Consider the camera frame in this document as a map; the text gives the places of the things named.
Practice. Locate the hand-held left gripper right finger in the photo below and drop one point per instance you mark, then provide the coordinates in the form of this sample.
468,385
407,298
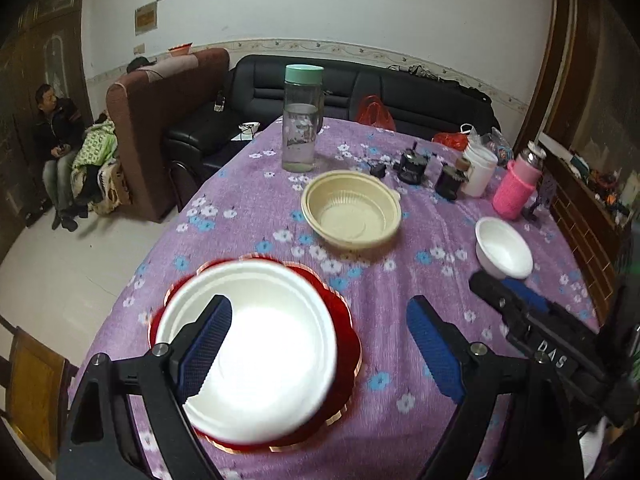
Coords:
435,355

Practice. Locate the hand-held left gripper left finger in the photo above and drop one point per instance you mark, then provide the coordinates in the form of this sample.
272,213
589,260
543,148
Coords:
205,350

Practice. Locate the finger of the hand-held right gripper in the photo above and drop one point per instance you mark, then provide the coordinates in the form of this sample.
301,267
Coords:
492,290
532,297

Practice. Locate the small white foam bowl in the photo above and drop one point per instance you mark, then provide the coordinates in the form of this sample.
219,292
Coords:
502,249

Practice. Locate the large white foam bowl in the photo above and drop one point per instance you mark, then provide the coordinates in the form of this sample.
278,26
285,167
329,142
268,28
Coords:
260,350

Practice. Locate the red scalloped gold-rimmed plate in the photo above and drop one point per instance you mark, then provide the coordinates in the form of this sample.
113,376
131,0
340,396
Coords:
345,355

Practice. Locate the black phone stand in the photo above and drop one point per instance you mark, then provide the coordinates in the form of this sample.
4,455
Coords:
542,195

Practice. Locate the bottle in pink knit sleeve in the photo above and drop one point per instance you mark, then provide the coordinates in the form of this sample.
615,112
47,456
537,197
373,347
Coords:
515,187

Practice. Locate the black cylinder container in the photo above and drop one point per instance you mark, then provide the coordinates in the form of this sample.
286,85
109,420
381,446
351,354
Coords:
450,180

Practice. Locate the white plastic cup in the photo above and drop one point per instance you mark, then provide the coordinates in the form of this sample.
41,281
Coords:
477,172

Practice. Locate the wooden side cabinet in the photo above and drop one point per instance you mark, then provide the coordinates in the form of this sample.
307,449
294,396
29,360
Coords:
595,175

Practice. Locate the clear plastic bag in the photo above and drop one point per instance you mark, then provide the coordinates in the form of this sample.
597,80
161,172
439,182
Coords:
497,142

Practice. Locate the black round device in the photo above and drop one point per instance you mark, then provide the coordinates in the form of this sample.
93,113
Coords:
412,165

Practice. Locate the purple floral tablecloth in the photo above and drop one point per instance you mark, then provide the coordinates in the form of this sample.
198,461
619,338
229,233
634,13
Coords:
260,210

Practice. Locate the red plastic bag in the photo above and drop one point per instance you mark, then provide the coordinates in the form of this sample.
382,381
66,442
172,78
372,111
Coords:
450,140
374,112

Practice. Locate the white plastic bag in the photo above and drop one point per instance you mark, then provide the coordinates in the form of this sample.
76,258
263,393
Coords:
470,134

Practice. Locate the beige plastic bowl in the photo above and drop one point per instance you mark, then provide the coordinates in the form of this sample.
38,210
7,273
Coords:
352,215

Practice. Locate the small black adapter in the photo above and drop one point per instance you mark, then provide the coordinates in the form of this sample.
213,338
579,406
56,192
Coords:
378,169

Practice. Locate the wooden chair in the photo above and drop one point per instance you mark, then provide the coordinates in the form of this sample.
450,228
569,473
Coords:
35,390

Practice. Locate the brown armchair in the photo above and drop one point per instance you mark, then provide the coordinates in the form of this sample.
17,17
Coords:
150,135

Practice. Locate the green patterned blanket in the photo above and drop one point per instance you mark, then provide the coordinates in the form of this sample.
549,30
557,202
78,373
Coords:
95,150

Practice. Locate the clear bottle with green lid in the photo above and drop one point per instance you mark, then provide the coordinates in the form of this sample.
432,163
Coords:
301,125

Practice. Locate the black leather sofa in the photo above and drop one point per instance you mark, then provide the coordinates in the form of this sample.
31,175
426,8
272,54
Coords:
260,90

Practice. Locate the wooden door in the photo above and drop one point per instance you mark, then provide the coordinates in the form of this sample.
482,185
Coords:
40,60

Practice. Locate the small wall plaque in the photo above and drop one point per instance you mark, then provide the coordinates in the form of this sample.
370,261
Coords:
146,17

